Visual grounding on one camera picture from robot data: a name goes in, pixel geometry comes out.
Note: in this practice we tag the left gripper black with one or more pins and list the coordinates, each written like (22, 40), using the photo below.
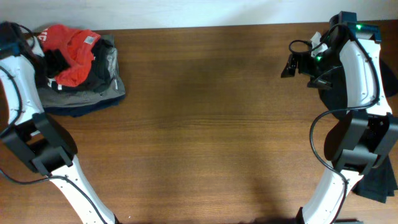
(57, 65)

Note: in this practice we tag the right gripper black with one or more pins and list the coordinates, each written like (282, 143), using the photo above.
(304, 58)

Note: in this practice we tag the red soccer t-shirt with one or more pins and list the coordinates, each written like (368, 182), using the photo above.
(75, 45)

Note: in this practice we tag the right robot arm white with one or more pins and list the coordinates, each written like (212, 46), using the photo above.
(334, 187)

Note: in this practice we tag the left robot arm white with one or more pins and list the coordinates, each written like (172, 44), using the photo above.
(33, 135)

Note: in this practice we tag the folded black Nike t-shirt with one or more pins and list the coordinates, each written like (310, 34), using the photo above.
(98, 78)

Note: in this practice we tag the folded navy t-shirt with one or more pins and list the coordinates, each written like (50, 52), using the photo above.
(83, 110)

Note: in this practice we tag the folded grey t-shirt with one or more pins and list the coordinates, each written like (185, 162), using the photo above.
(51, 98)

